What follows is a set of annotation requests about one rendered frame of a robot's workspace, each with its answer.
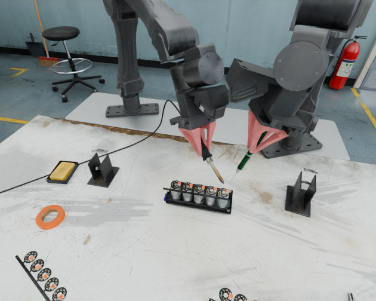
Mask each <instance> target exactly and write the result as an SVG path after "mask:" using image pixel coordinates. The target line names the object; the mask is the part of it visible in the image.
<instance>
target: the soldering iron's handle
mask: <svg viewBox="0 0 376 301"><path fill-rule="evenodd" d="M201 148H202V157H203V161H206V159H207V158H209V157H212V154H210V152H209V150H208V149H207V147H206V146H205V144H204V143H203V141H202V139H201Z"/></svg>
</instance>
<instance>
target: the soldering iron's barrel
mask: <svg viewBox="0 0 376 301"><path fill-rule="evenodd" d="M206 162H207V164H210V166H211V167H212V169H213V170H214V172H215V174H216V175H217V177H218V179H219V180H220V182H221V183H222V182H223V181H224V180H223V178H222V177H221V175H220V173H219V172H218V170H217V169H216V167H215V165H214V164H213V159H212V158H211V157H209V158H207V159H206Z"/></svg>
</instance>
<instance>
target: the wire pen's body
mask: <svg viewBox="0 0 376 301"><path fill-rule="evenodd" d="M267 132H268V131H265V132H263V133H262V134H261V136H260V138H259V140H258V142H257V146H258V145H259V144H260V143H261V141H262V140H263V138H264V136H265V135H266V134H267ZM245 153H246V155H245V156H244V158H243V159H242V161H241V162H240V164H239V165H238V169H239V170H242V169H243V168H244V166H245V164H246V163H247V162H248V160H249V159H250V157H252V156H253V153H251V152H249V150H248V151H246V152H245Z"/></svg>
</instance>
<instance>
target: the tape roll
mask: <svg viewBox="0 0 376 301"><path fill-rule="evenodd" d="M51 212H58V213H57V216H56V218H55V219H54V220H52V221H50V222H44V217H45V216H46V215H47V214H49V213H51ZM64 217H65V212H64V210H63V208H62V207H61V206H59V205H49V206H47V207H45V208H43V209H42V210H41V211H40V212H39V213H38V215H37V216H36V219H35V222H36V224H37V225H38V227H39V228H40V229H43V230H49V229H52V228H54V227H56V226H58V225H59V224H60V223H61V222H62V221H63V219H64Z"/></svg>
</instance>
